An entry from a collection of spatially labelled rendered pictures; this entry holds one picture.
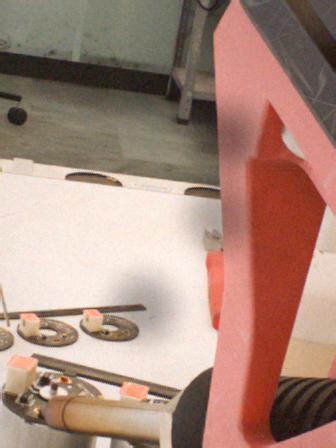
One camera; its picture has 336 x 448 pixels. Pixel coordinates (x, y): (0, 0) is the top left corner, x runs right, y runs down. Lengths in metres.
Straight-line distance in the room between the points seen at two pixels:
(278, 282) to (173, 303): 0.35
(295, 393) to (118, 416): 0.06
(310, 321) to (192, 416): 0.22
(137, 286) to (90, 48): 4.15
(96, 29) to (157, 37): 0.25
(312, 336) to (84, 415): 0.19
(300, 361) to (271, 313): 0.25
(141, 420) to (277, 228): 0.08
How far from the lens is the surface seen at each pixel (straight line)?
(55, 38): 4.64
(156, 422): 0.22
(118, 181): 0.71
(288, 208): 0.15
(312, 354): 0.42
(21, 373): 0.27
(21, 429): 0.27
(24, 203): 0.61
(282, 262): 0.16
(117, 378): 0.29
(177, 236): 0.60
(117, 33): 4.65
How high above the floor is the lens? 0.94
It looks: 18 degrees down
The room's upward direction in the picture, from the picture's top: 10 degrees clockwise
